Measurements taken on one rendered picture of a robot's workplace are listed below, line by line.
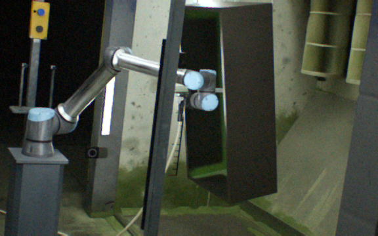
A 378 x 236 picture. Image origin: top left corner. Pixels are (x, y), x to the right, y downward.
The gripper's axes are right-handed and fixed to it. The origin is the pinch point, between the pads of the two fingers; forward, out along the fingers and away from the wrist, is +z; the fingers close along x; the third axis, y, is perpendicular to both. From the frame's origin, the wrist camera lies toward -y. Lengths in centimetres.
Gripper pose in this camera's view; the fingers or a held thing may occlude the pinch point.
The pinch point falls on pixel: (180, 94)
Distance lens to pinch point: 356.9
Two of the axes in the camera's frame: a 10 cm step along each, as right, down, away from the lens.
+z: -4.6, -1.0, 8.8
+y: -0.6, 9.9, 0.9
